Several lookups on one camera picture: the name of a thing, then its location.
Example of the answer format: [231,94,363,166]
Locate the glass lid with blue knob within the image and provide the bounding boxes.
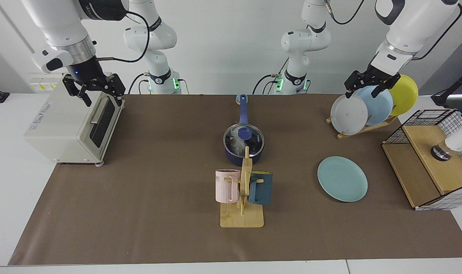
[223,124,265,157]

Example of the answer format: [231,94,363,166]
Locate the light blue plate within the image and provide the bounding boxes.
[356,84,394,126]

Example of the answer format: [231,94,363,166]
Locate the yellow plate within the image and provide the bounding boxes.
[383,74,419,116]

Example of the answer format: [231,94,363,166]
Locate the grey plate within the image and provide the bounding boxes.
[330,94,369,136]

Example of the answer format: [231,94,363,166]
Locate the wooden plate rack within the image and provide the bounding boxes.
[326,115,398,140]

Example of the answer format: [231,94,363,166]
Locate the pale green plate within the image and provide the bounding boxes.
[317,156,368,202]

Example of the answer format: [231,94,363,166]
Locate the pale toaster oven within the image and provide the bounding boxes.
[24,72,125,167]

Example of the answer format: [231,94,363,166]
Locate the white cylinder with black tip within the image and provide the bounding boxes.
[430,121,462,161]

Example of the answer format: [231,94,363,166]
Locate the dark teal cup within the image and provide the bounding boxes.
[248,171,273,206]

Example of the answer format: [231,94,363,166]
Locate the brown table cloth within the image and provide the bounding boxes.
[8,94,462,266]

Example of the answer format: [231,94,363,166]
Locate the pink ribbed cup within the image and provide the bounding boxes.
[215,169,241,204]

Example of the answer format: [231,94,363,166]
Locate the wooden cup stand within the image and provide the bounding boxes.
[220,146,265,228]

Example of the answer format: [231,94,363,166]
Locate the black base cable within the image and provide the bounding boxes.
[128,73,149,95]
[252,74,279,95]

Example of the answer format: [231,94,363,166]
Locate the white wall socket panel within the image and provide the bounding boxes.
[29,72,64,92]

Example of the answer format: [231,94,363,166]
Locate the wire basket with wooden floor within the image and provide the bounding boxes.
[382,109,462,211]

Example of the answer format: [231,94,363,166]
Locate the black pot with blue handle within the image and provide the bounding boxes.
[223,94,265,167]

